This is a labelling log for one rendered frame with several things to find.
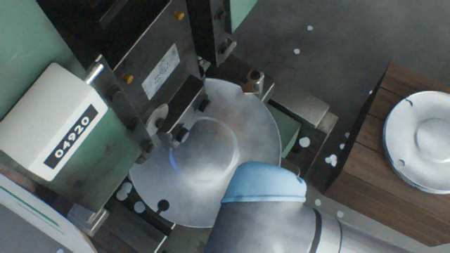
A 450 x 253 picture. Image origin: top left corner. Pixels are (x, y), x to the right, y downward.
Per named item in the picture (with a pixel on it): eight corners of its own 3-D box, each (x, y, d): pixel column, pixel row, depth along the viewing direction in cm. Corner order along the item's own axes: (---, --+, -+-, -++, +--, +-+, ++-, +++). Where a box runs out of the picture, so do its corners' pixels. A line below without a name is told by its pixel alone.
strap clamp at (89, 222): (143, 168, 95) (133, 154, 85) (92, 237, 91) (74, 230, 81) (121, 152, 96) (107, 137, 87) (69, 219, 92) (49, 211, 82)
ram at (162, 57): (224, 96, 79) (214, -8, 51) (172, 167, 76) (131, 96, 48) (145, 47, 83) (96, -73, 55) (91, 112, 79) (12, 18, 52)
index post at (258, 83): (264, 91, 99) (265, 72, 90) (256, 102, 99) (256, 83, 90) (252, 85, 100) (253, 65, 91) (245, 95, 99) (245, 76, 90)
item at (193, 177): (186, 55, 95) (186, 53, 94) (309, 129, 88) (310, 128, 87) (97, 169, 88) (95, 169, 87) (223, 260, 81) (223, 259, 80)
